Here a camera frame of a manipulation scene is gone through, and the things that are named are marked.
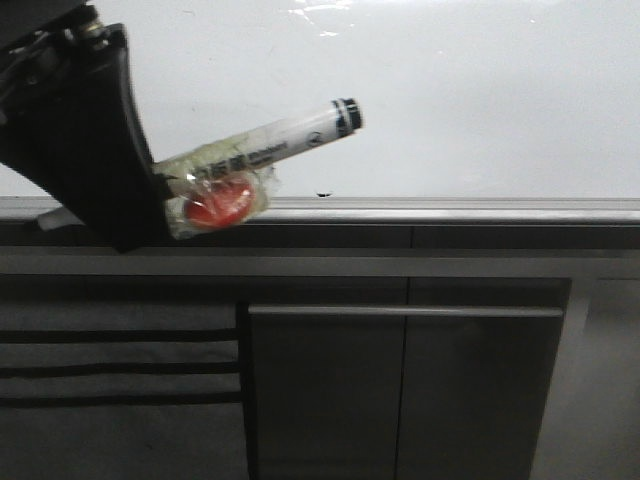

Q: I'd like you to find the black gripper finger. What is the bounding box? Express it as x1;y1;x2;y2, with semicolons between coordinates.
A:
1;24;168;252

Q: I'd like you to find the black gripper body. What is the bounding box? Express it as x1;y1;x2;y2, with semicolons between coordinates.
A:
1;1;108;125

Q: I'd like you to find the white marker with tape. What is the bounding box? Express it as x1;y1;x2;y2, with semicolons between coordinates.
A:
37;96;365;241

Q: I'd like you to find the grey cabinet with handle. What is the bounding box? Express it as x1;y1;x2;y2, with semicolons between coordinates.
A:
1;222;639;479

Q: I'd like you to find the white whiteboard with aluminium frame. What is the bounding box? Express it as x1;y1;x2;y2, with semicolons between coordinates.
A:
0;0;640;226

